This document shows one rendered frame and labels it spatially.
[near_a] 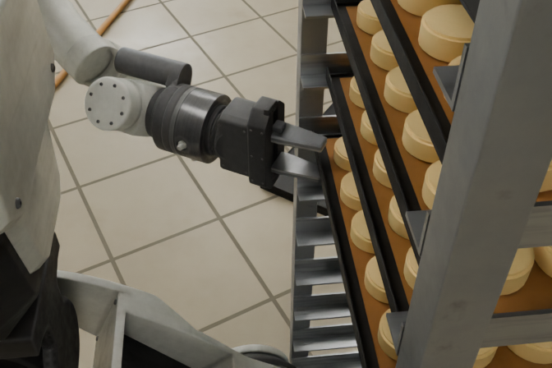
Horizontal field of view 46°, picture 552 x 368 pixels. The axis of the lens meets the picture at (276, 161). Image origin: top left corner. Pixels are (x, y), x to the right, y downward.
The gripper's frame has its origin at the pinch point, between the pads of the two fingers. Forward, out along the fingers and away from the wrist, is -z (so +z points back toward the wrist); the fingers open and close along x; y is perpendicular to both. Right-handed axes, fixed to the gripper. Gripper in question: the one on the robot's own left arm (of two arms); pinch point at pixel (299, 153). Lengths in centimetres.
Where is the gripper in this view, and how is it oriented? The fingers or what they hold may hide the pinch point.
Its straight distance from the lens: 76.7
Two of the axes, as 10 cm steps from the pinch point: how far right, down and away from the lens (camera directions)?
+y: 4.1, -6.1, 6.8
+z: -9.1, -2.7, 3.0
